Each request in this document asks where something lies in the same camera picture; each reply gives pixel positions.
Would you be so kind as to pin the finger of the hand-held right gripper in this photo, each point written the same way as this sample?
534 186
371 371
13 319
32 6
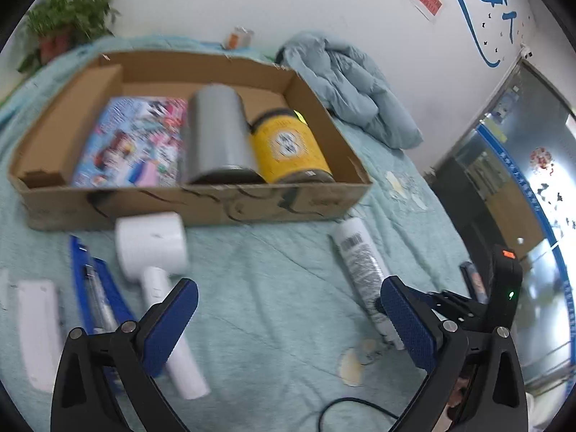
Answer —
463 308

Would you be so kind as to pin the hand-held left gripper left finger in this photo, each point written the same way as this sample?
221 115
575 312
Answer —
173 319

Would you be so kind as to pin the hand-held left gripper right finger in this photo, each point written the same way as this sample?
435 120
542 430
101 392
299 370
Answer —
407 319

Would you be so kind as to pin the white tube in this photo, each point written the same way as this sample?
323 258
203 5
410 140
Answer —
360 256

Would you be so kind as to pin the white lint remover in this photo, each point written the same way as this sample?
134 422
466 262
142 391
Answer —
150 243

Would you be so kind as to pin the blue stapler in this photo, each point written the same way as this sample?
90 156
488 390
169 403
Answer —
81 270

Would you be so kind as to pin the cardboard box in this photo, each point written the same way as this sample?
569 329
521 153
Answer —
180 204

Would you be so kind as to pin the colourful cartoon toy box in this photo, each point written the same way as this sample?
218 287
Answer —
135 144

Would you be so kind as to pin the grey cylindrical canister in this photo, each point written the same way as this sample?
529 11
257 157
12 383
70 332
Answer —
216 130

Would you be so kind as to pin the yellow label jar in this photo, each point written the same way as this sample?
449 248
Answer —
288 148

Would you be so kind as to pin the smartphone on bed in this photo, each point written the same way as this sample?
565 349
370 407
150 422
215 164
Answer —
474 281

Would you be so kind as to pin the light teal printed blanket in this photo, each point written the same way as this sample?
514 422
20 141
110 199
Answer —
270 301

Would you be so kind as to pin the glass door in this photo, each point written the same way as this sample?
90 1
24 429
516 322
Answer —
517 166

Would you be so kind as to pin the white rectangular case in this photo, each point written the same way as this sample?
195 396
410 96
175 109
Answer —
38 333

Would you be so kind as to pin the light blue padded jacket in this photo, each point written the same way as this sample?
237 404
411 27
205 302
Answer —
351 85

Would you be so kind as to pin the glass jar with orange label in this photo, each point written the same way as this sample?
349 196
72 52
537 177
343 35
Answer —
238 38

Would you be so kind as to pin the potted plant in red pot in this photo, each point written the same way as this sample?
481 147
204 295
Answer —
72 9

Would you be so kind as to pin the white wall camera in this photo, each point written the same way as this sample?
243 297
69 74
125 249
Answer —
525 51

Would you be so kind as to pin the blue wall decal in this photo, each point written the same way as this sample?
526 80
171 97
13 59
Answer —
468 22

